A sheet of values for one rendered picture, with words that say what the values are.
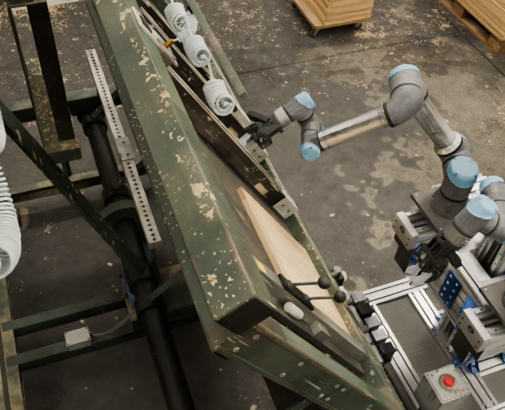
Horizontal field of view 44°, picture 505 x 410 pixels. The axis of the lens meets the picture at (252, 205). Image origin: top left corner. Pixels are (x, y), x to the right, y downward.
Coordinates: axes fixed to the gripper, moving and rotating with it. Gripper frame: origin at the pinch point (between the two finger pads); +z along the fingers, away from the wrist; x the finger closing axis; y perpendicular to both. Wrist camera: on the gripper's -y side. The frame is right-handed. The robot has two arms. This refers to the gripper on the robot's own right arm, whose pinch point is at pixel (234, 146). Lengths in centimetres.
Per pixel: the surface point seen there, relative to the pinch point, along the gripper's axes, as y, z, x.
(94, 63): -97, 44, -6
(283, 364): 112, 3, -46
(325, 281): 91, -13, -30
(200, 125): 17.0, 0.0, -34.6
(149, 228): 15.0, 43.9, -4.5
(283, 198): 15.7, -3.5, 25.1
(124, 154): -27, 44, -6
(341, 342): 86, 0, 17
